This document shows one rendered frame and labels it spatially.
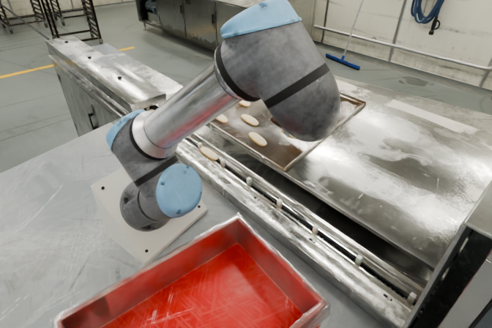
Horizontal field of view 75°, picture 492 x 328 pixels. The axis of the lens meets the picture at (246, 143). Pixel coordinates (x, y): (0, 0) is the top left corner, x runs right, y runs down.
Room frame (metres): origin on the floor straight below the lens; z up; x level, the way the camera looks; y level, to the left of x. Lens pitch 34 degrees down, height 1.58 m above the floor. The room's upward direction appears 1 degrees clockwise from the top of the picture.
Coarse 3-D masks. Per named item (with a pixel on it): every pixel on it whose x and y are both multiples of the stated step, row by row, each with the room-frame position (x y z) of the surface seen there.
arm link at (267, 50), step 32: (224, 32) 0.50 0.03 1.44; (256, 32) 0.47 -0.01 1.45; (288, 32) 0.47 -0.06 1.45; (224, 64) 0.49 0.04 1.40; (256, 64) 0.46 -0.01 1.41; (288, 64) 0.44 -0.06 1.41; (320, 64) 0.46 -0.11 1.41; (192, 96) 0.53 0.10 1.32; (224, 96) 0.50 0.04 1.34; (256, 96) 0.48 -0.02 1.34; (288, 96) 0.43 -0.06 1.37; (128, 128) 0.60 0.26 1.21; (160, 128) 0.55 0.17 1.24; (192, 128) 0.54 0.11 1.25; (128, 160) 0.57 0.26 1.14; (160, 160) 0.58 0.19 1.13
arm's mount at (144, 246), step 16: (112, 176) 0.66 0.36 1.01; (128, 176) 0.68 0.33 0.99; (96, 192) 0.61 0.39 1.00; (112, 192) 0.63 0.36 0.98; (112, 208) 0.60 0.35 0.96; (112, 224) 0.59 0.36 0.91; (176, 224) 0.64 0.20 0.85; (192, 224) 0.66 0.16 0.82; (128, 240) 0.55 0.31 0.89; (144, 240) 0.57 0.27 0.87; (160, 240) 0.58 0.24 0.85; (144, 256) 0.53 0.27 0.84
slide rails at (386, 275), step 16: (192, 144) 1.05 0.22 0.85; (256, 192) 0.78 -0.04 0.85; (272, 192) 0.78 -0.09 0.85; (288, 208) 0.71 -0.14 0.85; (320, 240) 0.59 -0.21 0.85; (336, 240) 0.59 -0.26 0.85; (368, 272) 0.49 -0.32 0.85; (384, 272) 0.49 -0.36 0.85; (384, 288) 0.44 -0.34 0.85; (400, 288) 0.44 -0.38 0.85
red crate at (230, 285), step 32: (224, 256) 0.55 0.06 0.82; (192, 288) 0.46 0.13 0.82; (224, 288) 0.46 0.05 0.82; (256, 288) 0.46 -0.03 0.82; (128, 320) 0.38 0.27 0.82; (160, 320) 0.38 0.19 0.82; (192, 320) 0.38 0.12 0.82; (224, 320) 0.38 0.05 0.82; (256, 320) 0.38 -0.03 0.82; (288, 320) 0.38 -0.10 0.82
